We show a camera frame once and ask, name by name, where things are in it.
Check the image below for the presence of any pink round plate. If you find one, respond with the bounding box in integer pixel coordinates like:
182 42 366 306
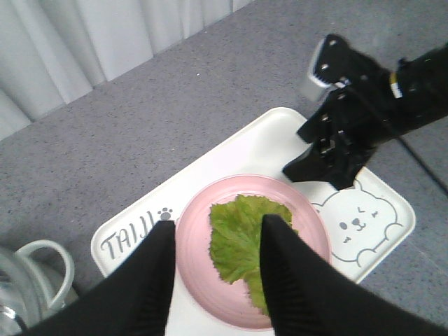
176 174 330 330

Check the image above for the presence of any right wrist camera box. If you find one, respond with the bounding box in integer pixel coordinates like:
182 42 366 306
307 34 369 89

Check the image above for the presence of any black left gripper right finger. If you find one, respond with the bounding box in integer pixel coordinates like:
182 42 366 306
260 214 447 335

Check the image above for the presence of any white pleated curtain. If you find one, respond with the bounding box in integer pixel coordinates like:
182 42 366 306
1 1 246 138

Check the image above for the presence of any cream bear serving tray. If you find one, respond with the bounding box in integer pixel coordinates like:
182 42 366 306
91 107 416 335

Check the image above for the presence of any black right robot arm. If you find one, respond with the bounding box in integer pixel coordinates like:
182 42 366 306
283 38 447 190

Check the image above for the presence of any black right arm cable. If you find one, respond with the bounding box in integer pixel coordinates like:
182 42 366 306
335 82 448 197

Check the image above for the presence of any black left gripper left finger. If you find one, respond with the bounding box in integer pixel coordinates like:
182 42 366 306
25 220 176 335

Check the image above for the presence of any pale green electric cooking pot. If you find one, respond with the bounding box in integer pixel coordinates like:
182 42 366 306
1 239 78 335

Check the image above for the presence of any green lettuce leaf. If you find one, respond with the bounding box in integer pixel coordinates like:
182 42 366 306
209 195 293 316

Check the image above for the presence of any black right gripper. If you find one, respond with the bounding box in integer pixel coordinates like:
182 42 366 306
282 87 400 190

